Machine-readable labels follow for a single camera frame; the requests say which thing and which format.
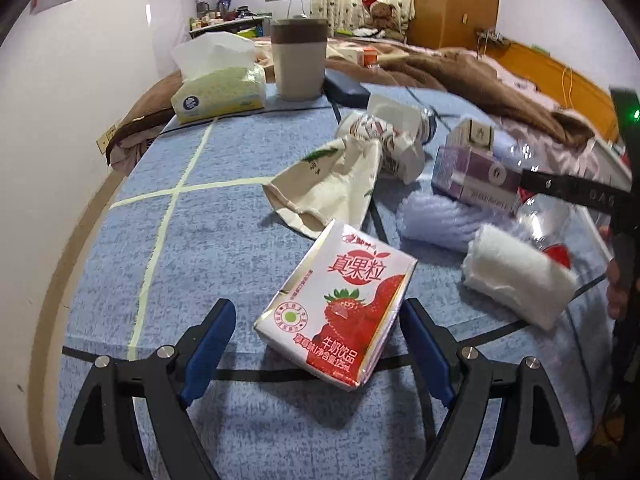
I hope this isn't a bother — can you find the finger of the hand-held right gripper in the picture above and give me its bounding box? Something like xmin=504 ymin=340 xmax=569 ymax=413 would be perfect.
xmin=520 ymin=167 xmax=588 ymax=203

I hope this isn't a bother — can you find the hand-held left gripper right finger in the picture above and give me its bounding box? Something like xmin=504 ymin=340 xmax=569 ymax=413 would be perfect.
xmin=400 ymin=298 xmax=586 ymax=480

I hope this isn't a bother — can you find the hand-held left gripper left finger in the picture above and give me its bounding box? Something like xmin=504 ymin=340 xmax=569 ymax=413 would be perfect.
xmin=54 ymin=298 xmax=237 ymax=480

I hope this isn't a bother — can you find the clear bottle with red label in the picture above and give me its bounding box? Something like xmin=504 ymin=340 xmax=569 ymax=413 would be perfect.
xmin=507 ymin=137 xmax=608 ymax=273

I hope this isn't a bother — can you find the purple box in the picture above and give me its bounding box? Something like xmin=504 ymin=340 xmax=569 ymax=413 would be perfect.
xmin=431 ymin=117 xmax=528 ymax=213

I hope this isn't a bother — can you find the strawberry milk carton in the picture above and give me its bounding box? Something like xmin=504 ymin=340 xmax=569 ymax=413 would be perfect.
xmin=253 ymin=219 xmax=419 ymax=391

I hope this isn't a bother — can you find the white paper towel roll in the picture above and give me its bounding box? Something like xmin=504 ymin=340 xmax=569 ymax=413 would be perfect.
xmin=462 ymin=224 xmax=578 ymax=331

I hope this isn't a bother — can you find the white foam net sleeve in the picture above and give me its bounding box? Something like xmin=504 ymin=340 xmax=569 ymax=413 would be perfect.
xmin=398 ymin=191 xmax=501 ymax=253

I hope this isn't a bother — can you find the patterned paper bag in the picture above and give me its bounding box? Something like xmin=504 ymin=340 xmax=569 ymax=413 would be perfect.
xmin=336 ymin=94 xmax=427 ymax=185

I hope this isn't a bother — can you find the person's right hand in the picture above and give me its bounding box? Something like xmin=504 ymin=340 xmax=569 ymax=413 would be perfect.
xmin=599 ymin=225 xmax=626 ymax=319

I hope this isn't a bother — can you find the pink quilt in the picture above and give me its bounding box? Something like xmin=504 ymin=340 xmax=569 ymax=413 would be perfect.
xmin=477 ymin=55 xmax=632 ymax=183

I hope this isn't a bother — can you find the wooden headboard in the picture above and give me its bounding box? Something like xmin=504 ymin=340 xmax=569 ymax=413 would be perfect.
xmin=487 ymin=40 xmax=621 ymax=143

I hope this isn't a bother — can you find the blue tablecloth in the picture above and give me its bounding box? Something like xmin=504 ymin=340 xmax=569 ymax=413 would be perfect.
xmin=57 ymin=82 xmax=618 ymax=480

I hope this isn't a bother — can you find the brown blanket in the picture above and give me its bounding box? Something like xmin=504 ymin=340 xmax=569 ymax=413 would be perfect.
xmin=107 ymin=51 xmax=596 ymax=171

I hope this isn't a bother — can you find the wooden wardrobe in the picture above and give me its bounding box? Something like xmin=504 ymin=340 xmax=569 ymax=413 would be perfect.
xmin=406 ymin=0 xmax=501 ymax=51

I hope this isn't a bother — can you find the dark blue case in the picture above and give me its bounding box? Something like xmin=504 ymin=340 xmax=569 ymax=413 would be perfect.
xmin=322 ymin=71 xmax=371 ymax=107

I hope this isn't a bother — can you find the brown teddy bear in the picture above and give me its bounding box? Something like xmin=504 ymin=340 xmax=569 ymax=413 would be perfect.
xmin=362 ymin=0 xmax=404 ymax=41

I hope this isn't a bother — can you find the yellow-green tissue pack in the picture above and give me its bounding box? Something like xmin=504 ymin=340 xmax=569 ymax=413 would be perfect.
xmin=170 ymin=31 xmax=267 ymax=126

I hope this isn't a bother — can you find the beige cup with brown band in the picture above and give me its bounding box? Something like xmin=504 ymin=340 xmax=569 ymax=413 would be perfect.
xmin=270 ymin=18 xmax=328 ymax=101

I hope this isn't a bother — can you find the cluttered desk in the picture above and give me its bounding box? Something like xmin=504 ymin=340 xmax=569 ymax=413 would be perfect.
xmin=189 ymin=12 xmax=273 ymax=41

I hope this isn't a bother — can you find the wall socket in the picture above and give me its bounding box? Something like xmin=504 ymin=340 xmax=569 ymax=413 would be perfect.
xmin=96 ymin=122 xmax=119 ymax=156

